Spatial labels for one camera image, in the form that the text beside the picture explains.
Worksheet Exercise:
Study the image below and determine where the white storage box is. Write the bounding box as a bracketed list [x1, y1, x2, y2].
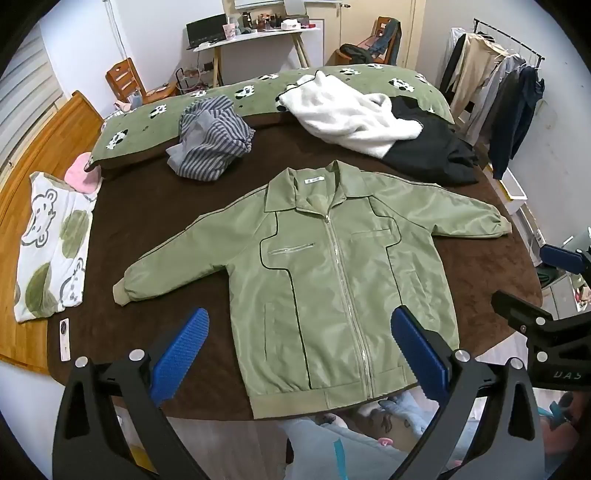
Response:
[496, 166, 528, 215]

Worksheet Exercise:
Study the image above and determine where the green cow print quilt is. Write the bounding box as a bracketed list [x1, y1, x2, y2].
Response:
[90, 64, 455, 174]

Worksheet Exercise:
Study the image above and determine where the pink cloth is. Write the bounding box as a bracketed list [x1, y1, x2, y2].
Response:
[65, 152, 103, 193]

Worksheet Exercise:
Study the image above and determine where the black hanging garment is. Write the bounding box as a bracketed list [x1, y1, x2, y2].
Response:
[438, 32, 467, 100]

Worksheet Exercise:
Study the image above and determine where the wooden chair with clothes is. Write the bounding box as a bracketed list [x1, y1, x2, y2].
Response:
[335, 16, 402, 66]

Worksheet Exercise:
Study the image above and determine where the green zip jacket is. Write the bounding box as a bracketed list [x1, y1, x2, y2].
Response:
[112, 160, 513, 421]

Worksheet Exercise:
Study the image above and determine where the beige hanging coat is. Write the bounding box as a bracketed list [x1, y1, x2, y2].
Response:
[455, 33, 509, 116]

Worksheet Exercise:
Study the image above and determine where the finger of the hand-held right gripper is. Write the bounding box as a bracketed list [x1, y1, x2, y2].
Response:
[539, 244, 591, 276]
[490, 290, 555, 342]

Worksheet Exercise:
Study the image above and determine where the black clothes rack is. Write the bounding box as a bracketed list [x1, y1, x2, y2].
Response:
[473, 17, 546, 70]

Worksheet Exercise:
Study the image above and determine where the white window blind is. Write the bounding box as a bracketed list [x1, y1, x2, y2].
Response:
[0, 28, 63, 171]

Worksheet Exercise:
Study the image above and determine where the white fleece jacket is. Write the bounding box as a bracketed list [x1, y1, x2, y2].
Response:
[276, 71, 424, 160]

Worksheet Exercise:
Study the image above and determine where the person's light blue clothing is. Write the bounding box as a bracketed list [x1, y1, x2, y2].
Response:
[277, 390, 485, 480]

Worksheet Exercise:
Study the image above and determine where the navy hanging jacket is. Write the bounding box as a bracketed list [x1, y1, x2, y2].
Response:
[492, 67, 546, 181]

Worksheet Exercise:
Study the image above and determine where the white desk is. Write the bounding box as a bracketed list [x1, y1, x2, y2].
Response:
[193, 26, 321, 86]

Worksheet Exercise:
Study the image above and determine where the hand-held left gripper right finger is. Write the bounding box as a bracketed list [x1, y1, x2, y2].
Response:
[390, 305, 548, 480]

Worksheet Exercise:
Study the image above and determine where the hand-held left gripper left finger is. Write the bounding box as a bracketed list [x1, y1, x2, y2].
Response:
[53, 307, 211, 480]

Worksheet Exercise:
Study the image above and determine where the black monitor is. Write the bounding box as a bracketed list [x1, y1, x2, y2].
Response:
[186, 13, 228, 49]

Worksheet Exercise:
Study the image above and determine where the grey hanging shirt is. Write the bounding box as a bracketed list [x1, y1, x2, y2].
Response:
[462, 55, 527, 144]

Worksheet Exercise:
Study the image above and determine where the bear print pillow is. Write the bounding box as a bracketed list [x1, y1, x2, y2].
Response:
[14, 172, 98, 322]

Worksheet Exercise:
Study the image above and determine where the grey striped shirt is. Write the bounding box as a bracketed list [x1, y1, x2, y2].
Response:
[166, 95, 256, 181]

